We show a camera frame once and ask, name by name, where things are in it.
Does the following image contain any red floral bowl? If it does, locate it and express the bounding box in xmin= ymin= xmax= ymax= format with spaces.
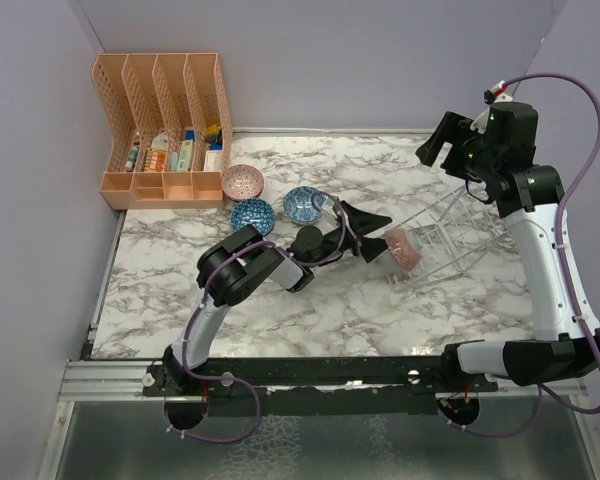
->
xmin=384 ymin=227 xmax=421 ymax=272

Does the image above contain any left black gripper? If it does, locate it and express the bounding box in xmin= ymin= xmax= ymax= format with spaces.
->
xmin=307 ymin=202 xmax=393 ymax=269

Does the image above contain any pink patterned bowl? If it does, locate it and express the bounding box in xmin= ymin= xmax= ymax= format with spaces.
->
xmin=221 ymin=164 xmax=265 ymax=202

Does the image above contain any aluminium frame rail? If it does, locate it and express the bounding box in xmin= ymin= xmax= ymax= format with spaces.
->
xmin=57 ymin=360 xmax=162 ymax=402

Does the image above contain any dark blue patterned bowl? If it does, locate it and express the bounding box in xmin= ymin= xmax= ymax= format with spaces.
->
xmin=230 ymin=198 xmax=276 ymax=236

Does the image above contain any light blue patterned bowl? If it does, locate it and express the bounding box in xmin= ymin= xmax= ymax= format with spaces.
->
xmin=283 ymin=186 xmax=325 ymax=225

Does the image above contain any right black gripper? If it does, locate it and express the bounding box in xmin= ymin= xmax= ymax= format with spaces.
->
xmin=417 ymin=111 xmax=500 ymax=183

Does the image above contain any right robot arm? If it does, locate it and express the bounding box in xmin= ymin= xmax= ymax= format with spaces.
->
xmin=416 ymin=101 xmax=600 ymax=391

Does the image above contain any orange plastic file organizer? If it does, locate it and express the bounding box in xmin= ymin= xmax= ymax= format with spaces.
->
xmin=92 ymin=53 xmax=233 ymax=211

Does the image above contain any white wire dish rack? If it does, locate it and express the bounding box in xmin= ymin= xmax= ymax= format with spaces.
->
xmin=379 ymin=187 xmax=508 ymax=291

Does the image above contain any black mounting base rail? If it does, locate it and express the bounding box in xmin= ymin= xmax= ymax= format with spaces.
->
xmin=143 ymin=355 xmax=497 ymax=417

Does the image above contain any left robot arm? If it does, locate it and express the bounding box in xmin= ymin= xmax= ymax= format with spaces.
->
xmin=162 ymin=199 xmax=392 ymax=395

